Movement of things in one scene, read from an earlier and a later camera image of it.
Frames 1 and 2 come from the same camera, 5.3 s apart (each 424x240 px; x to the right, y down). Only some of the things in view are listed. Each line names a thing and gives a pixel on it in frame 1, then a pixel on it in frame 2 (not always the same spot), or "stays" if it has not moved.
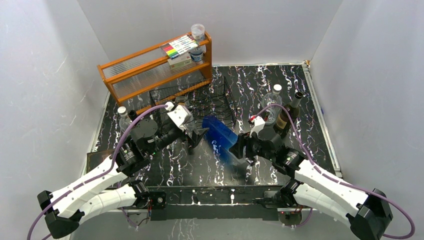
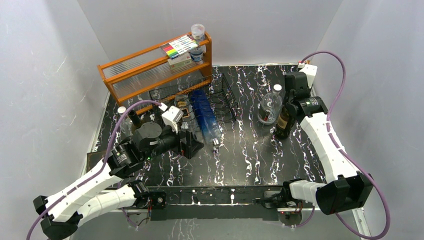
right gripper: x=243 y=140 -> x=284 y=98
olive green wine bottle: x=283 y=124 stays
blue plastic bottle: x=220 y=138 -> x=201 y=102
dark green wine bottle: x=132 y=115 stays
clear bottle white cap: x=271 y=115 stays
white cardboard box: x=182 y=60 stays
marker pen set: x=180 y=46 stays
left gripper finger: x=192 y=126 -> x=189 y=137
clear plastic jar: x=198 y=32 stays
